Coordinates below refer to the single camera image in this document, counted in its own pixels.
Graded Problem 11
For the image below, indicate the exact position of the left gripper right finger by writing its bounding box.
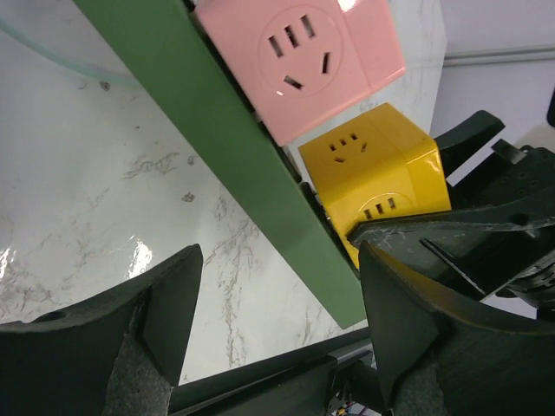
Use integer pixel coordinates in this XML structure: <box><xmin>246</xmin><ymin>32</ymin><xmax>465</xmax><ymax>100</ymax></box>
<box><xmin>359</xmin><ymin>243</ymin><xmax>554</xmax><ymax>415</ymax></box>

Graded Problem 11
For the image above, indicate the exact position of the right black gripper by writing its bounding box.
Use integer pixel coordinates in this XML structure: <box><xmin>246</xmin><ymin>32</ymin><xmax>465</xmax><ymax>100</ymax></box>
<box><xmin>349</xmin><ymin>110</ymin><xmax>554</xmax><ymax>321</ymax></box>

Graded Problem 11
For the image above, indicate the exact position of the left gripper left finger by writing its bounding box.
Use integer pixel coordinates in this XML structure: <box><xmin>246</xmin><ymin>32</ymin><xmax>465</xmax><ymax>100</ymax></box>
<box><xmin>1</xmin><ymin>244</ymin><xmax>203</xmax><ymax>415</ymax></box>

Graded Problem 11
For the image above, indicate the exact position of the yellow cube plug adapter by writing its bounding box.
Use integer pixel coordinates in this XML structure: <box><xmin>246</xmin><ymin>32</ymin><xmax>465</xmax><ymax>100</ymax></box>
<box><xmin>299</xmin><ymin>103</ymin><xmax>451</xmax><ymax>265</ymax></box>

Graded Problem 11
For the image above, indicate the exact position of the pink cube plug adapter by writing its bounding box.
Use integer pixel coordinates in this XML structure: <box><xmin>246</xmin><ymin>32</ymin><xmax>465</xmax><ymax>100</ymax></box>
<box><xmin>195</xmin><ymin>0</ymin><xmax>406</xmax><ymax>146</ymax></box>

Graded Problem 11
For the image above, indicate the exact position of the green power strip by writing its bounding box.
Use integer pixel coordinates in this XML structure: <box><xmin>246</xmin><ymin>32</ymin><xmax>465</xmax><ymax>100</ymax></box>
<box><xmin>78</xmin><ymin>1</ymin><xmax>366</xmax><ymax>328</ymax></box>

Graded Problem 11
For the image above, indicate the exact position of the light blue thin cable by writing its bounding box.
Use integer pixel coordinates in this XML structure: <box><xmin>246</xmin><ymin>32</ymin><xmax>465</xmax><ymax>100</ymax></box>
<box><xmin>0</xmin><ymin>16</ymin><xmax>140</xmax><ymax>90</ymax></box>

